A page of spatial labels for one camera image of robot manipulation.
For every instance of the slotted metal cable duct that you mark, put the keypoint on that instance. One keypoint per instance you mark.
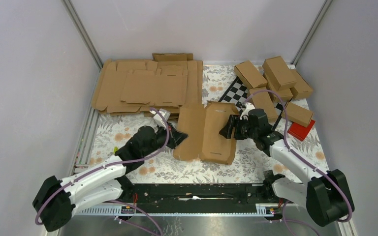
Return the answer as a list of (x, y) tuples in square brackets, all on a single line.
[(200, 208)]

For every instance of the floral patterned table mat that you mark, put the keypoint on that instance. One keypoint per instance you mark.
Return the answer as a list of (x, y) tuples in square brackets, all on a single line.
[(248, 166)]

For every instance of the folded cardboard box on chessboard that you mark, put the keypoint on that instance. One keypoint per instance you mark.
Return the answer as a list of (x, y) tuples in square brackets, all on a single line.
[(263, 101)]

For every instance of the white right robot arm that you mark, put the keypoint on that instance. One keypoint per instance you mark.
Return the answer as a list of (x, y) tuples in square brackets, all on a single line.
[(324, 194)]

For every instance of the folded cardboard box lower stack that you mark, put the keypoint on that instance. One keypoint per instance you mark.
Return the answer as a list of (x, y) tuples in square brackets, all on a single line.
[(284, 94)]

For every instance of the right aluminium corner post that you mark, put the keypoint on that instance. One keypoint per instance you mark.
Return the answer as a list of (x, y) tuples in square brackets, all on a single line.
[(319, 18)]

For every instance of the stack of flat cardboard blanks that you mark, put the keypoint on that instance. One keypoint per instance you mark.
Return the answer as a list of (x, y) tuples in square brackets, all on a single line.
[(132, 86)]

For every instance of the black and white chessboard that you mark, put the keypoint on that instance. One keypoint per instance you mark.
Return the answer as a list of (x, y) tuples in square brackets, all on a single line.
[(237, 93)]

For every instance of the left aluminium corner post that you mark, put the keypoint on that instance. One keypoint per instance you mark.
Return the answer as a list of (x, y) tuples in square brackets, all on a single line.
[(74, 16)]

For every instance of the folded cardboard box stack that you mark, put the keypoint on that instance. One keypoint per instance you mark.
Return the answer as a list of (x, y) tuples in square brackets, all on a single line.
[(284, 94), (278, 73)]

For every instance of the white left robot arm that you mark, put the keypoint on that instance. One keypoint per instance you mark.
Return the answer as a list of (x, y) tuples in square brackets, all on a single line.
[(58, 200)]

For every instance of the aluminium corner post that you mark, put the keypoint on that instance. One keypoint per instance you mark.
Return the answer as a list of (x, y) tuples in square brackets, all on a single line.
[(74, 16), (319, 18)]

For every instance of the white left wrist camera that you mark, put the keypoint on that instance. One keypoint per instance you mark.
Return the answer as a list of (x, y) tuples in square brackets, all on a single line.
[(161, 117)]

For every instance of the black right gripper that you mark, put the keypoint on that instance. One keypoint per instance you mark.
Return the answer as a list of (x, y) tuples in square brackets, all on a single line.
[(234, 121)]

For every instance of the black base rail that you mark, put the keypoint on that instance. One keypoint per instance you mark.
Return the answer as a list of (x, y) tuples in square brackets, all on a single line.
[(243, 193)]

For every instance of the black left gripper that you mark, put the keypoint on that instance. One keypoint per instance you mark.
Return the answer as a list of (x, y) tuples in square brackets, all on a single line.
[(176, 138)]

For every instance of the folded cardboard box top stack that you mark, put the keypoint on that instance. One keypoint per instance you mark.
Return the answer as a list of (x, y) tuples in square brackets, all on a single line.
[(278, 73)]

